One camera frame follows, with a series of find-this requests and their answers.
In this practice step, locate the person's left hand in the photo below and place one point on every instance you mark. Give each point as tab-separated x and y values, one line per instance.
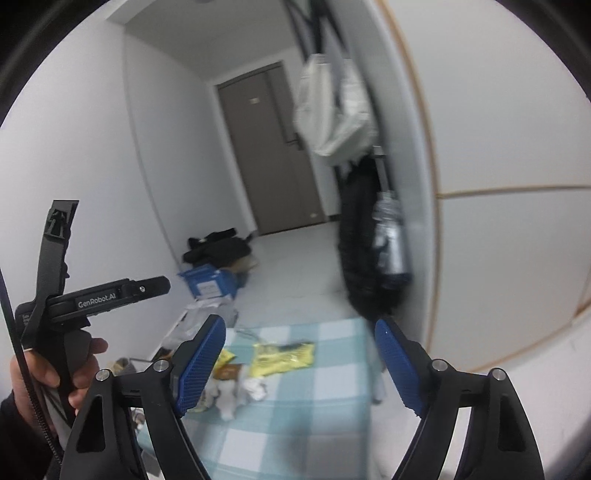
37	374

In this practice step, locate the blue cardboard box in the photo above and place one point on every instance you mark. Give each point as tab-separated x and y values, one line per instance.
207	284

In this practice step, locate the white cloth bag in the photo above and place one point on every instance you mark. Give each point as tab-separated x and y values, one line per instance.
323	120

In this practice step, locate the black metal clothes rack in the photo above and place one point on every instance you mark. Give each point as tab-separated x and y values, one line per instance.
318	27

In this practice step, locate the grey plastic bag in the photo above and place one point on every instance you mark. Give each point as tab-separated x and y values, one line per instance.
207	316

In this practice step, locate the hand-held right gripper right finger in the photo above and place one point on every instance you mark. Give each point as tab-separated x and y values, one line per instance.
399	364

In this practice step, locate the orange foil packet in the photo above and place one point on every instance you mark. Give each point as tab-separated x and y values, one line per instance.
230	371

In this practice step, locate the blue checked tablecloth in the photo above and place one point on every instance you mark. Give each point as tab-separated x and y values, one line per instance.
300	424

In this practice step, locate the white wardrobe with gold trim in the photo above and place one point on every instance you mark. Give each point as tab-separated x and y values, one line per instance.
508	138

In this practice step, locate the pile of black clothes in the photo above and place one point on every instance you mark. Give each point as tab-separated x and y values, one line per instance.
217	249

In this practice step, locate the clear plastic wrapper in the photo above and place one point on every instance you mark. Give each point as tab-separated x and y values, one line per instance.
290	345

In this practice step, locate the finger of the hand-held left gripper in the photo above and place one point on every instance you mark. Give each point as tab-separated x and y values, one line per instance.
150	287

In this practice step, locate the grey door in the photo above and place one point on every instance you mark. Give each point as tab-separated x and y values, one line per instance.
272	152

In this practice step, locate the black hanging jacket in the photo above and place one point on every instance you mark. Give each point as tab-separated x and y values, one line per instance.
360	240

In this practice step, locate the person's left forearm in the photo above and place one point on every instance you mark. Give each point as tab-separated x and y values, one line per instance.
18	443

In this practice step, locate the large yellow packet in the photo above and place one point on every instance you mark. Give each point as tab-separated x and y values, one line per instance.
281	360

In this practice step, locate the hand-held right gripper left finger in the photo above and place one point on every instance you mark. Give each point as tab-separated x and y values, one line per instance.
198	369

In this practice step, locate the silver folded umbrella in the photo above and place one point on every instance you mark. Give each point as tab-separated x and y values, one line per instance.
390	240

